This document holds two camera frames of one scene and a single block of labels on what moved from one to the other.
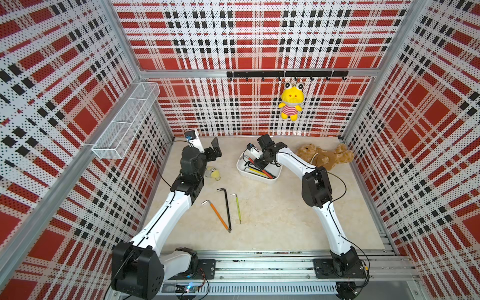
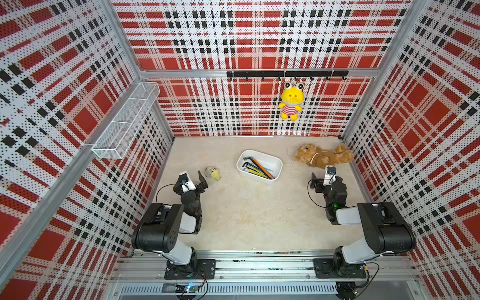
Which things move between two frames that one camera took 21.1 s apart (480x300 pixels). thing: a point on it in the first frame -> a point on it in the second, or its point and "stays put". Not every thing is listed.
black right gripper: (257, 163) -> (319, 184)
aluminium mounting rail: (290, 274) stays put
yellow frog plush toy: (292, 97) stays put
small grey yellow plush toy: (212, 172) stays put
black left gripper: (210, 155) -> (200, 187)
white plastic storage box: (270, 174) stays put
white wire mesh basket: (115, 143) stays put
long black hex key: (229, 223) -> (257, 169)
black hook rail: (295, 74) stays put
